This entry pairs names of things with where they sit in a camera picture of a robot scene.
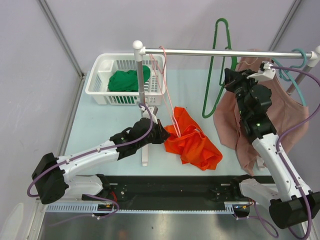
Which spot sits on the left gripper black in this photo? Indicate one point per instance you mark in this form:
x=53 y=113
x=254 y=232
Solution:
x=162 y=134

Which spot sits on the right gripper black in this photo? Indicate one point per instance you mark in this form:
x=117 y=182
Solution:
x=232 y=78

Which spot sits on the orange t shirt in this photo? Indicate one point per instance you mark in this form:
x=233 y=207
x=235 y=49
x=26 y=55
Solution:
x=193 y=146

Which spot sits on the pink wire hanger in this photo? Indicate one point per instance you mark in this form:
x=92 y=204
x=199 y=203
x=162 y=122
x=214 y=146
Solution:
x=165 y=92

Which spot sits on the green t shirt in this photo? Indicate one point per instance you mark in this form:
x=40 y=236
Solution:
x=124 y=81

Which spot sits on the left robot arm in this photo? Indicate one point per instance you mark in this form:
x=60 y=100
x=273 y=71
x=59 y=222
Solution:
x=59 y=177

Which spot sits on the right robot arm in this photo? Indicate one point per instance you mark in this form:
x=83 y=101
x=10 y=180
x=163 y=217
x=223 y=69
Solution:
x=294 y=202

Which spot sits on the pink t shirt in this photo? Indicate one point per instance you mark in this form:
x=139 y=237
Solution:
x=266 y=109

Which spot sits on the white plastic basket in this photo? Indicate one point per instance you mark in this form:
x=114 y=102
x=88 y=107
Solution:
x=107 y=64

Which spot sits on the silver clothes rack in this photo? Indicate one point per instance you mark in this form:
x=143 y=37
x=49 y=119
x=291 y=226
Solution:
x=139 y=50

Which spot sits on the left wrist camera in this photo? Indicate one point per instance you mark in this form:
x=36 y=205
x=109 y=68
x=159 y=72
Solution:
x=152 y=113

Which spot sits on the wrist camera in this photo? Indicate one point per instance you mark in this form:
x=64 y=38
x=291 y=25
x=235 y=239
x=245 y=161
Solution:
x=266 y=72
x=152 y=113

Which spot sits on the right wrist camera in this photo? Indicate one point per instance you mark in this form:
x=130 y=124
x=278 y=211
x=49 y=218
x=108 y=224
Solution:
x=266 y=72

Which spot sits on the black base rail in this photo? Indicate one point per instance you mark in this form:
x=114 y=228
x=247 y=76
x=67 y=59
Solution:
x=179 y=191

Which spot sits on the white cable duct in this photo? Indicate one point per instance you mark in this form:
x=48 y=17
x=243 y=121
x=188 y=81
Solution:
x=102 y=208

